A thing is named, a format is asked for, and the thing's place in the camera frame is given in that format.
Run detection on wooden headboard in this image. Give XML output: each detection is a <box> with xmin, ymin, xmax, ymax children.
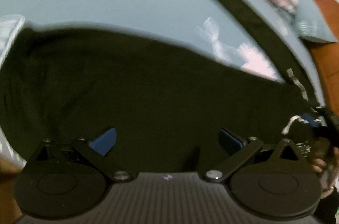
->
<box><xmin>300</xmin><ymin>0</ymin><xmax>339</xmax><ymax>118</ymax></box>

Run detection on person right hand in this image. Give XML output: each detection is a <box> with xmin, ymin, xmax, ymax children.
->
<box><xmin>310</xmin><ymin>147</ymin><xmax>338</xmax><ymax>174</ymax></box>

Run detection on teal pillow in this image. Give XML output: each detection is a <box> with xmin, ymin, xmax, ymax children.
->
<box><xmin>292</xmin><ymin>0</ymin><xmax>337</xmax><ymax>44</ymax></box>

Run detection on black drawstring pants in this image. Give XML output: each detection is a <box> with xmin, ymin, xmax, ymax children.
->
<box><xmin>0</xmin><ymin>0</ymin><xmax>322</xmax><ymax>177</ymax></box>

